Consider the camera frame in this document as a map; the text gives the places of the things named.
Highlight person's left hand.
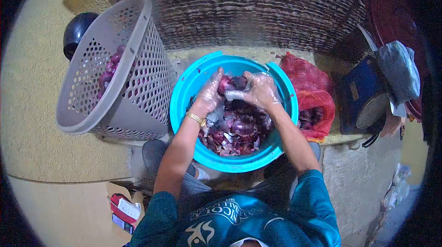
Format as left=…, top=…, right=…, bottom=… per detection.
left=189, top=68, right=226, bottom=118

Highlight person's right hand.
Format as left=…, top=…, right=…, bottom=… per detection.
left=224, top=71, right=284, bottom=113

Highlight person's right thumb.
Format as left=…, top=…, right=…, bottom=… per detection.
left=224, top=90, right=247, bottom=101

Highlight person's left fingers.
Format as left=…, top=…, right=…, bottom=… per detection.
left=209, top=68, right=226, bottom=100

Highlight person's right fingers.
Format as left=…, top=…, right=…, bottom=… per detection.
left=243, top=71, right=269, bottom=89

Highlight half-peeled red onion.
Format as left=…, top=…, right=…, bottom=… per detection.
left=218, top=75, right=248, bottom=96

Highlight turquoise plastic basin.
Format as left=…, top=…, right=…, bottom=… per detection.
left=169, top=51, right=300, bottom=174

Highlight peeled purple onion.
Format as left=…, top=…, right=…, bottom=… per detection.
left=232, top=119, right=256, bottom=137

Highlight pile of onion peels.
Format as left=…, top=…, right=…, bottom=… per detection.
left=192, top=99, right=277, bottom=157

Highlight red mesh sack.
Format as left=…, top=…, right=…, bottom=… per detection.
left=279, top=52, right=336, bottom=143

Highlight grey perforated plastic basket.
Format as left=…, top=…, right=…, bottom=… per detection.
left=56, top=0, right=178, bottom=141

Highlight person's legs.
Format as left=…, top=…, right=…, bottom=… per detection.
left=142, top=139, right=322, bottom=213

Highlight heap of red onions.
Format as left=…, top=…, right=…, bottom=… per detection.
left=97, top=44, right=139, bottom=100

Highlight blue weighing scale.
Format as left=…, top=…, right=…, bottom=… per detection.
left=337, top=55, right=393, bottom=141

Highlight person's body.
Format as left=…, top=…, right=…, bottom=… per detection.
left=129, top=169, right=342, bottom=247

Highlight grey plastic bag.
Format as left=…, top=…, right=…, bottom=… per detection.
left=376, top=41, right=421, bottom=105

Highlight black round object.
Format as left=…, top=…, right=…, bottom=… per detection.
left=63, top=12, right=100, bottom=61

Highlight red round tray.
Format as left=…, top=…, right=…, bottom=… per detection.
left=365, top=0, right=429, bottom=122

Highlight red pouch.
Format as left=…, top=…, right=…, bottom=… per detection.
left=110, top=193, right=142, bottom=225

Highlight mobile phone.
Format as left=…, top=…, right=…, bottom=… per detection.
left=111, top=213, right=135, bottom=236

